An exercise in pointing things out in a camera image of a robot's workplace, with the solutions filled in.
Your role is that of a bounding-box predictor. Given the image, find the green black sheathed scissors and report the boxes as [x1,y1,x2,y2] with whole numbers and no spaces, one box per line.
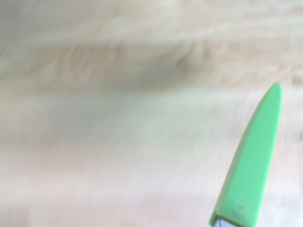
[208,82,282,227]

